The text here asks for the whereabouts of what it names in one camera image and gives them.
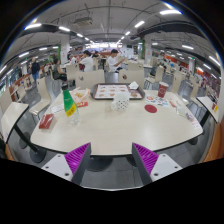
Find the green-labelled clear drink bottle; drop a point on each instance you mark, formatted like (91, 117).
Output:
(70, 107)

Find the clear plastic bag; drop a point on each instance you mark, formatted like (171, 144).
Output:
(182, 111)

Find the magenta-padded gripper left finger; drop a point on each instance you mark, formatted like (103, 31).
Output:
(73, 161)

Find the beige chair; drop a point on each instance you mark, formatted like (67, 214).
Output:
(42, 91)
(131, 76)
(90, 78)

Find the ceiling air conditioner unit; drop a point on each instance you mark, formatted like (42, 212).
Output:
(83, 21)

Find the group of beige chairs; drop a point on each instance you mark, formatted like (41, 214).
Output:
(176, 81)

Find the colourful printed leaflet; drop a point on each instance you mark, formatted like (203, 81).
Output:
(157, 100)

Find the beige side table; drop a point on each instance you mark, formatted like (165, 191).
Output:
(11, 118)
(208, 106)

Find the brown food tray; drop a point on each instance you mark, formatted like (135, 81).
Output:
(111, 91)

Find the white printed card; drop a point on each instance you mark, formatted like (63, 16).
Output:
(57, 108)

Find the red tissue pack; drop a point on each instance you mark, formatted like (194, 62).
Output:
(46, 121)

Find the white paper napkin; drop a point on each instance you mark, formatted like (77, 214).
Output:
(134, 85)

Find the flat round red coaster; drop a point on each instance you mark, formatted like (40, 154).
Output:
(150, 108)

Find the group of ceiling lights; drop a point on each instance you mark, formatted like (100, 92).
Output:
(170, 12)

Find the white polka-dot mug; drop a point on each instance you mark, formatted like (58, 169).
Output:
(121, 101)

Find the red paper cup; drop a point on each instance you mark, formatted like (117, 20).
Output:
(162, 90)

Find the person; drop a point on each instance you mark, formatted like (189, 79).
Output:
(35, 68)
(87, 62)
(57, 70)
(112, 61)

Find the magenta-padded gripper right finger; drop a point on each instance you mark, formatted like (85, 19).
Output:
(150, 161)

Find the white paper receipt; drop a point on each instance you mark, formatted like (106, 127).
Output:
(194, 121)

